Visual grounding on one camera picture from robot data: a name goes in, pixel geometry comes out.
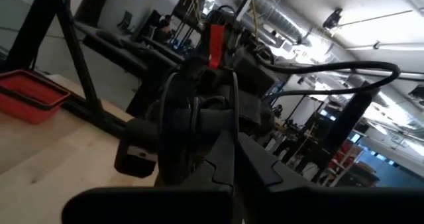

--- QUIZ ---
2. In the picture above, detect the person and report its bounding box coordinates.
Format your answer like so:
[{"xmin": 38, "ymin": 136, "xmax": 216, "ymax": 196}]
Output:
[{"xmin": 155, "ymin": 14, "xmax": 173, "ymax": 42}]

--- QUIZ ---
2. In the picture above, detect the black aluminium rig frame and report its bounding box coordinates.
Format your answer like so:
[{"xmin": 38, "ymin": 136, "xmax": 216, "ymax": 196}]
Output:
[{"xmin": 5, "ymin": 0, "xmax": 380, "ymax": 162}]

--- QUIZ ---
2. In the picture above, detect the thin black cord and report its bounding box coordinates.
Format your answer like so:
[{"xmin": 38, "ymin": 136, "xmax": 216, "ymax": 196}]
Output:
[{"xmin": 261, "ymin": 60, "xmax": 401, "ymax": 104}]

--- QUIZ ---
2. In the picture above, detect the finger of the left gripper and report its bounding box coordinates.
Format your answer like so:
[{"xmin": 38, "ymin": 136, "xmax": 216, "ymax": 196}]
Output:
[{"xmin": 113, "ymin": 117, "xmax": 159, "ymax": 180}]

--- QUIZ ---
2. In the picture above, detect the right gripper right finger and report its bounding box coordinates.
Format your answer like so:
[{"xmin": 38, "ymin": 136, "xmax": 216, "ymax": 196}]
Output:
[{"xmin": 236, "ymin": 131, "xmax": 424, "ymax": 224}]

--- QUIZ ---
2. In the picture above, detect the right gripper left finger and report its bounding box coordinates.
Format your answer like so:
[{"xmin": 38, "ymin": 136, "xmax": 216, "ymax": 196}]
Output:
[{"xmin": 61, "ymin": 130, "xmax": 237, "ymax": 224}]

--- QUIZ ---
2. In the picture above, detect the red tape strip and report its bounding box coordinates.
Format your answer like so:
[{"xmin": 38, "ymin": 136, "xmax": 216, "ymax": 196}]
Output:
[{"xmin": 208, "ymin": 24, "xmax": 227, "ymax": 70}]

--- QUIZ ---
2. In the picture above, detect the black cord spool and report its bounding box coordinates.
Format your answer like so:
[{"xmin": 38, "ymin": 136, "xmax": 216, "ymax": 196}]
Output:
[{"xmin": 157, "ymin": 70, "xmax": 240, "ymax": 187}]

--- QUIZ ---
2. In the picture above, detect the red square bin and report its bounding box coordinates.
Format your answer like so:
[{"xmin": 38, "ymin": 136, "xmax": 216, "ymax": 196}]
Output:
[{"xmin": 0, "ymin": 68, "xmax": 71, "ymax": 125}]

